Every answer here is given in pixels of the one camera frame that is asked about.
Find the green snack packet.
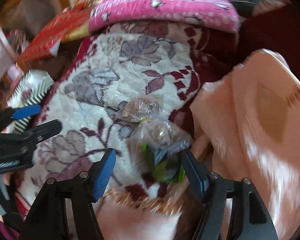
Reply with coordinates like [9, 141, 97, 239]
[141, 144, 185, 184]

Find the clear bag of brown nuts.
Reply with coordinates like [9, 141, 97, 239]
[116, 95, 192, 166]

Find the green striped white tray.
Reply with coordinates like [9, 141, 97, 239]
[5, 69, 55, 134]

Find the red patterned tablecloth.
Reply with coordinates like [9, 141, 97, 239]
[20, 8, 92, 62]

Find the floral plush blanket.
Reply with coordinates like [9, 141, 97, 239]
[17, 21, 237, 209]

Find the pink penguin pillow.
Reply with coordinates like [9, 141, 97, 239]
[89, 0, 239, 33]

